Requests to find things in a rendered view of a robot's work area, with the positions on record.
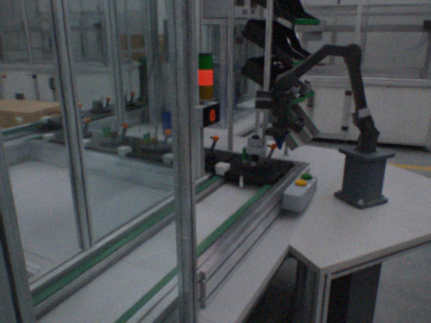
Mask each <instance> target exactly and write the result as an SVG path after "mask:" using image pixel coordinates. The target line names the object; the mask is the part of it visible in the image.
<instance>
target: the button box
mask: <svg viewBox="0 0 431 323"><path fill-rule="evenodd" d="M297 180H304V179H301V174H300V175H299V176H298V177H297V179H295V181H293V183H291V185H289V186H288V187H287V188H286V189H285V190H284V191H283V192H282V196H281V208H282V209H287V210H291V211H296V212H301V211H302V210H303V208H305V206H306V205H307V203H308V202H309V200H310V199H311V198H312V197H313V195H314V193H315V192H316V190H317V177H314V176H313V177H312V179H311V180H305V181H306V182H307V185H306V186H297V185H295V182H296V181H297Z"/></svg>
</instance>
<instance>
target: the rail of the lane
mask: <svg viewBox="0 0 431 323"><path fill-rule="evenodd" d="M300 174H310V163H309V162H304V161H300V162H298V163H297V164H296V165H295V166H294V167H293V168H292V169H291V170H289V169H287V170H286V171H285V172H283V173H282V179H281V180H280V181H279V182H278V183H277V184H276V185H275V186H274V187H273V188H272V189H271V190H269V191H268V192H267V193H266V194H265V195H264V196H263V197H262V198H261V199H260V200H259V201H258V202H257V203H256V204H255V205H254V206H252V207H251V208H250V209H249V210H248V212H247V213H246V214H245V215H244V216H243V217H242V218H241V219H239V220H238V221H237V222H236V223H235V224H234V225H233V226H232V227H231V228H230V229H229V230H228V231H227V232H226V233H225V234H224V235H223V236H222V237H220V238H219V239H218V240H217V241H216V242H215V244H214V245H213V246H212V247H211V248H210V249H209V250H208V251H207V252H205V253H203V254H202V255H201V256H200V257H199V258H198V259H197V270H198V271H200V272H201V279H200V280H199V282H201V297H200V298H199V299H200V300H201V307H202V308H207V307H208V306H209V304H210V303H211V302H212V301H213V300H214V299H215V298H216V295H217V294H218V293H219V292H220V291H221V290H222V289H223V288H224V287H225V285H226V284H227V283H228V281H229V280H230V279H231V278H232V277H233V276H234V274H235V273H236V272H237V271H238V269H239V268H240V267H241V266H242V265H243V264H244V262H245V261H246V260H247V259H248V257H249V256H250V255H251V254H252V253H253V252H254V250H255V249H256V248H257V246H258V245H259V244H260V243H261V242H262V241H263V239H264V238H265V237H266V236H267V234H268V233H269V232H270V231H271V230H272V229H273V227H274V226H275V225H276V224H277V222H278V221H279V220H280V219H281V218H282V216H283V215H284V214H285V213H286V211H287V209H282V208H281V196H282V192H283V191H284V190H285V189H286V188H287V187H288V186H289V185H291V183H293V181H295V179H297V177H298V176H299V175H300Z"/></svg>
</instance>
